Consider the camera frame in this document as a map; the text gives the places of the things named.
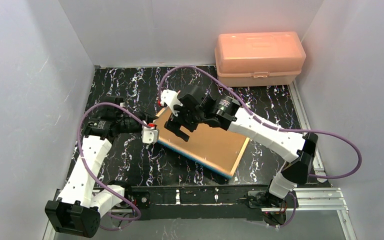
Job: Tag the brown cardboard backing board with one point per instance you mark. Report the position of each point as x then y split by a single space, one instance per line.
208 142

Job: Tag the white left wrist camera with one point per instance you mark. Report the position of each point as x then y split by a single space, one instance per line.
150 134

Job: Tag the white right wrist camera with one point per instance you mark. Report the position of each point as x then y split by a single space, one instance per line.
169 99

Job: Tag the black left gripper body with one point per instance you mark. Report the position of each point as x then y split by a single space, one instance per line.
144 120

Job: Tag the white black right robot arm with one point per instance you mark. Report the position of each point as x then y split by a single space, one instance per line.
297 149

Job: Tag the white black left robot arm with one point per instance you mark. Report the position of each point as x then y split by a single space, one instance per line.
85 200

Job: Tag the blue wooden picture frame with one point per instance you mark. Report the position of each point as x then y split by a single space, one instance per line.
218 165

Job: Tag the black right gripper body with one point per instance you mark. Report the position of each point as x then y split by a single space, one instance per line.
181 120

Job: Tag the aluminium rail base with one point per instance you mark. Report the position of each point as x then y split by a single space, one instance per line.
251 202

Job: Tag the orange translucent plastic box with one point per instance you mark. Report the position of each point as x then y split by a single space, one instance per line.
259 58

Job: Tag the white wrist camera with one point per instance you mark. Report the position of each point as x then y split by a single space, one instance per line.
169 99
150 134

